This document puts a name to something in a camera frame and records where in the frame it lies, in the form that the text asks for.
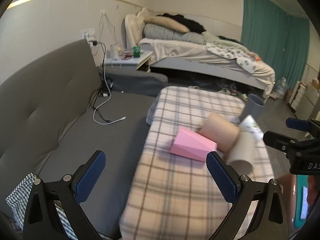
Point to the green soda bottle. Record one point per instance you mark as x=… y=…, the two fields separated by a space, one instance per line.
x=136 y=51

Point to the patterned white blanket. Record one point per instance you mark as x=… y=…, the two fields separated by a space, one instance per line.
x=246 y=59

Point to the striped pillow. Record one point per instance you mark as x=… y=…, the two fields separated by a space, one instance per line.
x=158 y=32

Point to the brown cork-bottom cup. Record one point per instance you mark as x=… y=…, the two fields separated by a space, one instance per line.
x=219 y=130

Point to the teal chair cushion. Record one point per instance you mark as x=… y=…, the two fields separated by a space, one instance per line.
x=302 y=206

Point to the brown chair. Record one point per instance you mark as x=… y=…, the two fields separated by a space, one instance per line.
x=288 y=186

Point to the wall power outlet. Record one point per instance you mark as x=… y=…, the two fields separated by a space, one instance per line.
x=88 y=34

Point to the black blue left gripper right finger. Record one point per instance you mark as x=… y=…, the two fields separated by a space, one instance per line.
x=269 y=220

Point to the pink faceted cup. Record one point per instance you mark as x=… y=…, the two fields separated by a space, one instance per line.
x=192 y=145

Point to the checked green white cloth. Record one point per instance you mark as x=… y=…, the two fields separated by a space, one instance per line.
x=17 y=200

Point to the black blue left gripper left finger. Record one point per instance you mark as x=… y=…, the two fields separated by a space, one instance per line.
x=41 y=220

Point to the white jar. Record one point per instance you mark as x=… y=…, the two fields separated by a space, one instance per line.
x=114 y=51

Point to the plain white paper cup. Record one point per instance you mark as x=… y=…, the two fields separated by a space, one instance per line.
x=241 y=156

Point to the grey sofa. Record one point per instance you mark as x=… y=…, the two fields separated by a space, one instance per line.
x=59 y=109

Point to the white bedside table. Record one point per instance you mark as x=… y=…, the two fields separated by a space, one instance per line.
x=132 y=63

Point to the bed with beige sheets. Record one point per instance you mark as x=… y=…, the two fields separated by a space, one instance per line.
x=192 y=57

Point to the beige pillow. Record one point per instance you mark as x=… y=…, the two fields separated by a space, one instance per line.
x=168 y=23

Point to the green curtain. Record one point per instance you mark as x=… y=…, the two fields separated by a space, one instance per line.
x=282 y=40

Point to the grey waste bin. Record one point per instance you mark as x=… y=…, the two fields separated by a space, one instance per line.
x=253 y=107

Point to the white cup with green leaves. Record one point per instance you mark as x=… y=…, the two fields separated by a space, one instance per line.
x=249 y=125

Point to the large water bottle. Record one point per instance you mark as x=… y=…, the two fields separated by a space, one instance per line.
x=281 y=88

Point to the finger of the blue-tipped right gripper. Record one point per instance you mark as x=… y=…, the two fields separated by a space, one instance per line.
x=297 y=124

